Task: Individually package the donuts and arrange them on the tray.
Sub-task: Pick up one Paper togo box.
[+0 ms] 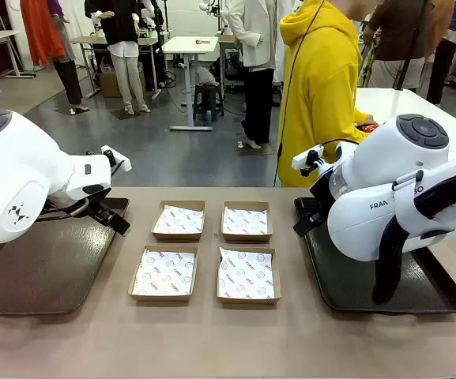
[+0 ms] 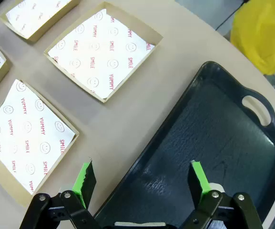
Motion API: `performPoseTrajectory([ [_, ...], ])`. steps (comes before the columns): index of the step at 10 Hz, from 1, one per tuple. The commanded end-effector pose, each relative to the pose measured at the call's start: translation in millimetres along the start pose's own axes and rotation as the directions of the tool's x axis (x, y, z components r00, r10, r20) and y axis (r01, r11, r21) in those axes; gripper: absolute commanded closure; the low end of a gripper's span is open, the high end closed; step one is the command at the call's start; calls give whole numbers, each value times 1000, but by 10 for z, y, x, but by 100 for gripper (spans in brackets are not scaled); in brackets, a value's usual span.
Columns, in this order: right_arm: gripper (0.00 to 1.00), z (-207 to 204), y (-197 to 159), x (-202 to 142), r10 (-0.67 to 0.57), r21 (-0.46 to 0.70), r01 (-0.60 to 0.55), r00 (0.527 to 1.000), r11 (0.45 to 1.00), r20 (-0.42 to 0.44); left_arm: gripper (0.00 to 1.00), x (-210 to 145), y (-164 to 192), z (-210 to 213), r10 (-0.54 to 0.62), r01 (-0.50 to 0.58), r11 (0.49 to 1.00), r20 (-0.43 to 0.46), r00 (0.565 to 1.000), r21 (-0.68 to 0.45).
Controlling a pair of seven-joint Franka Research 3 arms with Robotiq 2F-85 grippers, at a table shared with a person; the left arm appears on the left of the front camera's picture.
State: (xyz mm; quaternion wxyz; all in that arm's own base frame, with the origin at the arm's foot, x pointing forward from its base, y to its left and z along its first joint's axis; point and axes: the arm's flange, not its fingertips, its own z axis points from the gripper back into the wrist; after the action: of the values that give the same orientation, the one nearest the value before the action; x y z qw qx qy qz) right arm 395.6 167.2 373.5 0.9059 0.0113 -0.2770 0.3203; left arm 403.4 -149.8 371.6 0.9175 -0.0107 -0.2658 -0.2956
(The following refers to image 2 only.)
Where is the green-black right gripper left finger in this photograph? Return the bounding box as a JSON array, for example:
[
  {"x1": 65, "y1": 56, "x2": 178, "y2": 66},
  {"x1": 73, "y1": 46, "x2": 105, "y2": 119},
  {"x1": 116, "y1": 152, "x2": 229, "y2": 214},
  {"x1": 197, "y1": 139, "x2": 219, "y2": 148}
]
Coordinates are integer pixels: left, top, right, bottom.
[{"x1": 19, "y1": 157, "x2": 97, "y2": 229}]

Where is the green-black right gripper right finger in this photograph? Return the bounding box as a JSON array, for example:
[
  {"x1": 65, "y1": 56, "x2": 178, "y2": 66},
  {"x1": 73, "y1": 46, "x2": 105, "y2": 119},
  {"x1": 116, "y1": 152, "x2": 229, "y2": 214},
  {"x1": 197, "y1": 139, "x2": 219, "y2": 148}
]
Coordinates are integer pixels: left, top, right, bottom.
[{"x1": 179, "y1": 161, "x2": 264, "y2": 229}]

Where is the person in yellow hoodie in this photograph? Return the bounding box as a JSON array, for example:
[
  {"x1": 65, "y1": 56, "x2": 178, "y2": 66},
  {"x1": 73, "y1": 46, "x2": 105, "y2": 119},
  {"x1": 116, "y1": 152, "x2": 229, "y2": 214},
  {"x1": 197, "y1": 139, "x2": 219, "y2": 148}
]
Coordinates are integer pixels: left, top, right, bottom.
[{"x1": 230, "y1": 0, "x2": 275, "y2": 76}]

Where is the black handled tray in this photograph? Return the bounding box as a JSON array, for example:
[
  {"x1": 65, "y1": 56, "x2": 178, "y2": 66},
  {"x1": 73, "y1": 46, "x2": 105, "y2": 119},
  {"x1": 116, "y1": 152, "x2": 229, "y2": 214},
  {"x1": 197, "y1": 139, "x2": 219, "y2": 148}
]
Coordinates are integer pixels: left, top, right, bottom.
[{"x1": 93, "y1": 61, "x2": 275, "y2": 229}]

